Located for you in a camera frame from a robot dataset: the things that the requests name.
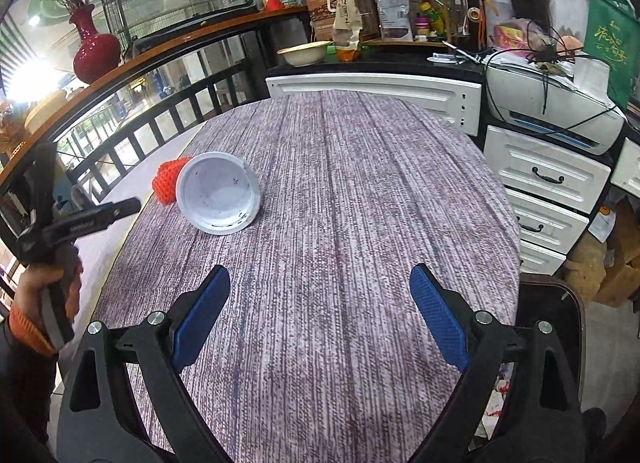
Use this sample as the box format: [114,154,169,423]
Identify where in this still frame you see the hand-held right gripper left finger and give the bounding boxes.
[57,264,236,463]

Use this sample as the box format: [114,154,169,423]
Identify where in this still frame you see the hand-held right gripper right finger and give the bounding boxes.
[407,263,586,463]

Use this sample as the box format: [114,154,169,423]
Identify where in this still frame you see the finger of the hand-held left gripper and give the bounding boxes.
[42,197,142,245]

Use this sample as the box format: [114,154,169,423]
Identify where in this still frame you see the purple paper cup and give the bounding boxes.
[175,152,262,236]

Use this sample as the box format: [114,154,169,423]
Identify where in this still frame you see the person's left forearm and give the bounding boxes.
[0,303,58,449]

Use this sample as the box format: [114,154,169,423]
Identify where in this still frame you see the person's left hand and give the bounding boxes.
[12,248,83,339]

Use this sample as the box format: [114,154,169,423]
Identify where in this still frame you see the red foam fruit net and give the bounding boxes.
[152,156,193,205]

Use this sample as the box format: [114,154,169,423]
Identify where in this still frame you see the dark chair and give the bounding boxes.
[515,273,587,414]

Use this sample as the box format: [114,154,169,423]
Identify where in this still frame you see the red ceramic vase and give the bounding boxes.
[73,5,122,85]

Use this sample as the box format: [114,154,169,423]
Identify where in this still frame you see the grey purple tablecloth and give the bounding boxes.
[92,90,523,463]

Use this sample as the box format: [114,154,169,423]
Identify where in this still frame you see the wooden counter ledge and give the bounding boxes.
[0,5,311,184]

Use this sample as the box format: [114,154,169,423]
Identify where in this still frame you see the white drawer cabinet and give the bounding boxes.
[484,125,612,276]

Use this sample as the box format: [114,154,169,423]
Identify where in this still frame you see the cardboard boxes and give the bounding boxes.
[562,198,640,314]

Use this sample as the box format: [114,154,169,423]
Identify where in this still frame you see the black metal railing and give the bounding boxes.
[0,23,271,304]

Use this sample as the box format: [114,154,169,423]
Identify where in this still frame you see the white cabinet door panel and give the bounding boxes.
[265,73,483,137]

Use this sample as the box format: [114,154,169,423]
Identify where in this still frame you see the white printer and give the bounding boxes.
[486,60,626,156]

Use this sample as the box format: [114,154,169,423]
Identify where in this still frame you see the white side drawer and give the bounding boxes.
[611,138,640,198]

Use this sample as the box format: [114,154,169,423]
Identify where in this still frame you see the beige bowl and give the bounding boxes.
[276,41,332,68]

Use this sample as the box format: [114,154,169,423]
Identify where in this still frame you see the black countertop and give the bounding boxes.
[265,45,488,81]

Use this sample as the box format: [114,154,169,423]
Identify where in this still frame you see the red packaging pile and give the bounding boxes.
[492,18,538,51]

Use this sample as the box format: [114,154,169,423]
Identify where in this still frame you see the yellow bottle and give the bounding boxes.
[419,2,446,36]

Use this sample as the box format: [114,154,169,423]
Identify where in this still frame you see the dark pouch with white label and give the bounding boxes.
[374,0,413,41]

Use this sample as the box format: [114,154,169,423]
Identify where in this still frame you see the beige paper snack bag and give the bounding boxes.
[332,0,362,51]

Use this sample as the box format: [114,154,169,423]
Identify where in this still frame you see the green tote bag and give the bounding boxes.
[584,0,640,108]

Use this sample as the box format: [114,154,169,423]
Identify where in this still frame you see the black cables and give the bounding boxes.
[487,28,621,138]

